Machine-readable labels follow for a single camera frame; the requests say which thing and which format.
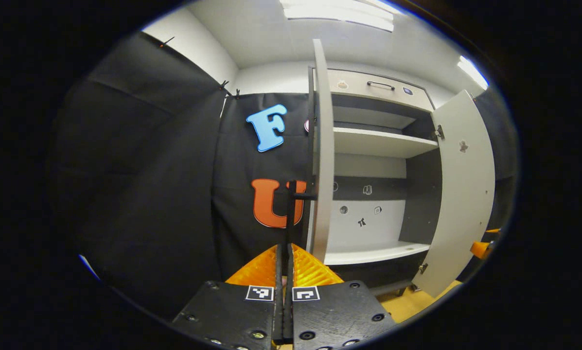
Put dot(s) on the beige double-door shoe cabinet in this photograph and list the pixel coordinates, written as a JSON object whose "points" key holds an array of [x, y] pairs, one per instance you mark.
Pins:
{"points": [[378, 223]]}

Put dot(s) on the large ceiling light panel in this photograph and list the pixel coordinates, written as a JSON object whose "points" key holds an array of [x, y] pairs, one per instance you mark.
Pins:
{"points": [[339, 12]]}

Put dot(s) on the white cabinet shelf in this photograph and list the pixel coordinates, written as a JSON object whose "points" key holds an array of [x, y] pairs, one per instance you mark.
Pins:
{"points": [[378, 142], [373, 253]]}

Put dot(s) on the black backdrop cloth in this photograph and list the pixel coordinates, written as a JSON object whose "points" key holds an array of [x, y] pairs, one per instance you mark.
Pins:
{"points": [[149, 194]]}

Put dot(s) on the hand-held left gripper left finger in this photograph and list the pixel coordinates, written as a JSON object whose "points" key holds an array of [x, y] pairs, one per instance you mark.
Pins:
{"points": [[232, 311]]}

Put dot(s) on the beige cabinet door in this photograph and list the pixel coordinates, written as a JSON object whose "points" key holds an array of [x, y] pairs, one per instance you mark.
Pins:
{"points": [[461, 204], [324, 194]]}

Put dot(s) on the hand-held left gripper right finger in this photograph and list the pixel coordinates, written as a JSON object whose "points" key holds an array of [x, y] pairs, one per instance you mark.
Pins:
{"points": [[339, 311]]}

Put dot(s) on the beige cabinet drawer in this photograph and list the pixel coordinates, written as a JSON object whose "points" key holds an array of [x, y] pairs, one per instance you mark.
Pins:
{"points": [[356, 83]]}

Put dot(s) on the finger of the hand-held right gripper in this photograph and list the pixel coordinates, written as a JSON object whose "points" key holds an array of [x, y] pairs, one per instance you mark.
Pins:
{"points": [[480, 249]]}

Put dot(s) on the small ceiling light panel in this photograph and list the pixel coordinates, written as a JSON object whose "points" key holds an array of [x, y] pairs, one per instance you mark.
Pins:
{"points": [[473, 72]]}

